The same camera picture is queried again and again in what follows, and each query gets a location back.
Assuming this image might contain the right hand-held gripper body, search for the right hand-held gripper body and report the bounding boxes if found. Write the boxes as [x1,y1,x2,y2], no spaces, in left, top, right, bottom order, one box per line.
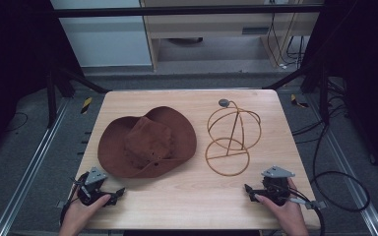
[255,165,296,207]

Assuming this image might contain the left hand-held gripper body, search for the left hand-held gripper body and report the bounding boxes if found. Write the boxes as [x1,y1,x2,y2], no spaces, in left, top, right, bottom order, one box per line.
[75,166,113,207]

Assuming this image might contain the gold wire hat stand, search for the gold wire hat stand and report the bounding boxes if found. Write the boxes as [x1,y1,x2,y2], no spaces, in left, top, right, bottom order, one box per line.
[205,98,263,178]

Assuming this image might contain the brown suede cowboy hat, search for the brown suede cowboy hat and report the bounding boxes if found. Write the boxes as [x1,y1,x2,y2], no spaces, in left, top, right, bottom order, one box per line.
[96,105,198,179]

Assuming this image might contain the person's left hand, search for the person's left hand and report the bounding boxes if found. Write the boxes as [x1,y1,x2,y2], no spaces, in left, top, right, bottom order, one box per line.
[58,193,112,236]

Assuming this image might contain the person's right hand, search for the person's right hand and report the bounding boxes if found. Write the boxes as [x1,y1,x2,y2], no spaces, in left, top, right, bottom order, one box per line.
[253,178,310,236]

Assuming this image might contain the yellow black striped tape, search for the yellow black striped tape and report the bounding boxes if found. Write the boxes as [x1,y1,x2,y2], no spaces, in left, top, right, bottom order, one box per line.
[80,96,94,115]
[289,93,310,109]

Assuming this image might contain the black metal stand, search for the black metal stand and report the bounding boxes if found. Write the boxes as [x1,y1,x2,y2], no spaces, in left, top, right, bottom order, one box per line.
[262,60,332,126]
[44,65,111,130]

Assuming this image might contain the black curtain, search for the black curtain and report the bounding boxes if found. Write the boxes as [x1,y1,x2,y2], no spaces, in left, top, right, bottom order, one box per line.
[301,0,378,185]
[0,0,84,165]

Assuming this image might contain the white cabinet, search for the white cabinet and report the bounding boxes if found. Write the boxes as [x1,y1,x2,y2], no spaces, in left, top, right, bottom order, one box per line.
[49,0,153,69]

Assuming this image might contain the light wooden desk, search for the light wooden desk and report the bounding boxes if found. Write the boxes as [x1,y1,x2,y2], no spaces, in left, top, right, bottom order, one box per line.
[139,0,325,72]

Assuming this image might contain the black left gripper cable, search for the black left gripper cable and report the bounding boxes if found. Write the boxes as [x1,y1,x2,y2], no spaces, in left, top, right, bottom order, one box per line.
[56,176,90,228]

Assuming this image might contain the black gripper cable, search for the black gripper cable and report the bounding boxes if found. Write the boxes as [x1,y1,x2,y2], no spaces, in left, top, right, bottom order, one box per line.
[56,176,90,228]
[269,184,328,236]

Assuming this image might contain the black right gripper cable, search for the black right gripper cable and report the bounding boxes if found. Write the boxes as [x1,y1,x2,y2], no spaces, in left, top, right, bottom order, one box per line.
[269,184,328,236]

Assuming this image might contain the black looped floor cable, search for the black looped floor cable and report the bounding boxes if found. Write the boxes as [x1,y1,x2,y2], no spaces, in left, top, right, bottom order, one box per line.
[290,94,372,213]

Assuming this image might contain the aluminium floor rail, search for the aluminium floor rail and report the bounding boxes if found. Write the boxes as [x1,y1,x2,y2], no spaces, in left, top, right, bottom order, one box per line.
[0,97,72,236]
[308,93,378,236]

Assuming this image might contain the thin black floor cable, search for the thin black floor cable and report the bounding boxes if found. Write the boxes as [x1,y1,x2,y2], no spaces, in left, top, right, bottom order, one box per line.
[4,111,30,134]

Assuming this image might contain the black cables under desk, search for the black cables under desk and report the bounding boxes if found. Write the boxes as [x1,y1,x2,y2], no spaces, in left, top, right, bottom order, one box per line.
[266,12,307,71]

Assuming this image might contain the black frame crossbar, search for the black frame crossbar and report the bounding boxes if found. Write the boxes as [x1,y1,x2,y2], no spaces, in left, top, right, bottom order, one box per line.
[53,4,325,19]

